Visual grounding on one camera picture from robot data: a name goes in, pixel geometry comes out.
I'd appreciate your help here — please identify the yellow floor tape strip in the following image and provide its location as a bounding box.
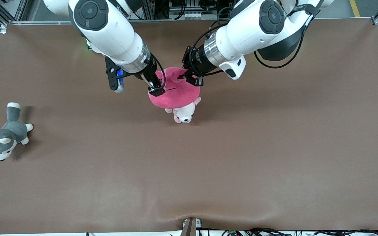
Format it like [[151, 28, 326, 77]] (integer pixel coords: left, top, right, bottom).
[[349, 0, 362, 18]]

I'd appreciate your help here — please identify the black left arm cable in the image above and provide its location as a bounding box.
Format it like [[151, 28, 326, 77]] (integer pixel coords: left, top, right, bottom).
[[254, 12, 315, 69]]

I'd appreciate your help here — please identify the black floor cable bundle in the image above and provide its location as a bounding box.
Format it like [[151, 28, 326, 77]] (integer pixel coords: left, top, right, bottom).
[[221, 227, 378, 236]]

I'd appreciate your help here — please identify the pale pink white plush dog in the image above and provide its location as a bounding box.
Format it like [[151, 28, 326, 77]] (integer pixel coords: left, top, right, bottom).
[[165, 97, 202, 124]]

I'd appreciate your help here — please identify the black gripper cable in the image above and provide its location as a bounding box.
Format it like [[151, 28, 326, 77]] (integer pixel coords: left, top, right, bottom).
[[188, 7, 234, 78], [150, 53, 167, 91]]

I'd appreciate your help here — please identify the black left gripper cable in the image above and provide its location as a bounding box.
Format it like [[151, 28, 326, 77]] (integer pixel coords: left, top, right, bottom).
[[188, 7, 234, 78]]

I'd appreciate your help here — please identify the metal table edge bracket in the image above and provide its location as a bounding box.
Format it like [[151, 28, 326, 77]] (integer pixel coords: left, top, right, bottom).
[[180, 217, 203, 236]]

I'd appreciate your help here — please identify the round hot pink plush toy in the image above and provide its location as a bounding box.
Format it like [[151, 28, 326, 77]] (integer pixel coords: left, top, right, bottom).
[[148, 67, 201, 109]]

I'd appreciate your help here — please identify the white terminal block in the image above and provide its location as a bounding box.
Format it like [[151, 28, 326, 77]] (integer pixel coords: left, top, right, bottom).
[[184, 11, 207, 20]]

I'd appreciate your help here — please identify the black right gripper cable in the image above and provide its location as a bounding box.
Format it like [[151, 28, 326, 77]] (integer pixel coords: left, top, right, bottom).
[[150, 53, 167, 91]]

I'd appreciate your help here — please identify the grey white husky plush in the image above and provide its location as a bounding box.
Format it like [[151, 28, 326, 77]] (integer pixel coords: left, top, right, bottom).
[[0, 102, 34, 161]]

